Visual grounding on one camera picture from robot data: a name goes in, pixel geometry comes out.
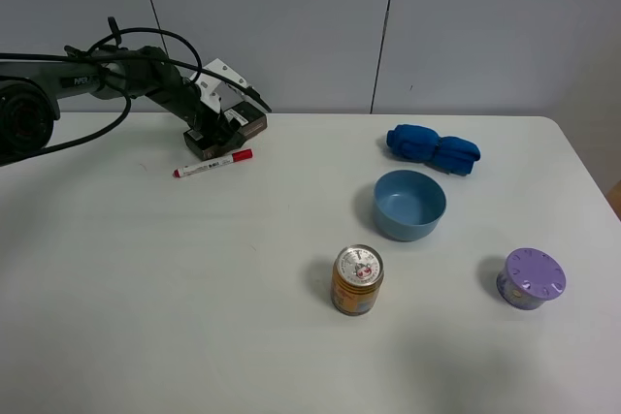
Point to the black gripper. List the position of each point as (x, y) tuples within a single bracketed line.
[(210, 128)]

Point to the dark green rectangular box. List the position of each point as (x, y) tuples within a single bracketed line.
[(252, 120)]

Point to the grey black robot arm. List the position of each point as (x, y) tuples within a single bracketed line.
[(33, 85)]

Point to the red whiteboard marker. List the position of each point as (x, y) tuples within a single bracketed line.
[(222, 161)]

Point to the orange drink can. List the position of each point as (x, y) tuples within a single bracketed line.
[(357, 275)]

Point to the light blue bowl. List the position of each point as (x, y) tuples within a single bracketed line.
[(408, 205)]

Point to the blue folded cloth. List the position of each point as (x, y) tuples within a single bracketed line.
[(423, 145)]

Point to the purple lidded jar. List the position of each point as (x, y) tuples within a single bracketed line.
[(530, 278)]

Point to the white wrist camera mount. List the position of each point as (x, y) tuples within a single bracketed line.
[(215, 93)]

